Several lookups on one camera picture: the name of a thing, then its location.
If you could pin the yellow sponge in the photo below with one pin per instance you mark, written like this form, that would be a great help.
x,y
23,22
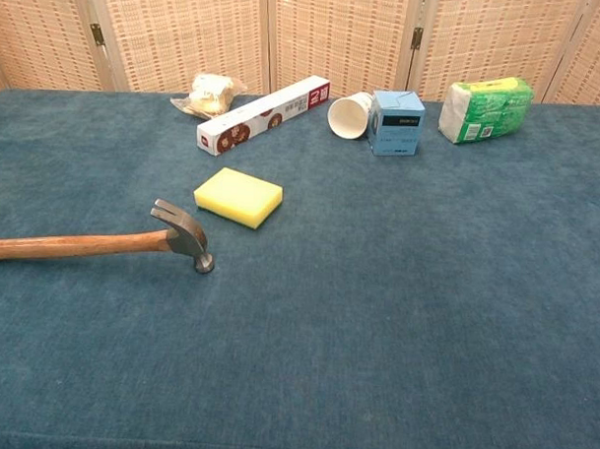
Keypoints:
x,y
238,197

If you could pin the clear plastic bag with bread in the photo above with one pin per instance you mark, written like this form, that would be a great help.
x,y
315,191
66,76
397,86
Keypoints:
x,y
210,98

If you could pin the green tissue pack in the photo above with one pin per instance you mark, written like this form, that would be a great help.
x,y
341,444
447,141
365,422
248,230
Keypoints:
x,y
486,113

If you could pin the blue table cloth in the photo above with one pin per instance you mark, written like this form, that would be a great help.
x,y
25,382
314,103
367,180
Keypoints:
x,y
327,294

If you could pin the white paper cup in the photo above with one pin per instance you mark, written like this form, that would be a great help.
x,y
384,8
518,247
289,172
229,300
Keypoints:
x,y
348,117

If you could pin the woven folding screen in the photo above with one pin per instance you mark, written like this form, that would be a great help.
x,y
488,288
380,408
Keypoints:
x,y
306,37

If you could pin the long white wrap box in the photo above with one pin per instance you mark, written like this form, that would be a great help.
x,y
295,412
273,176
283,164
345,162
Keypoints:
x,y
264,116

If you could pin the brass screen hinge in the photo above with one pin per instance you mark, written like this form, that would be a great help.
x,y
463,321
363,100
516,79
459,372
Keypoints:
x,y
417,37
97,34

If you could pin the light blue carton box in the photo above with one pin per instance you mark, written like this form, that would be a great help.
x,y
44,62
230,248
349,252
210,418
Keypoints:
x,y
397,123

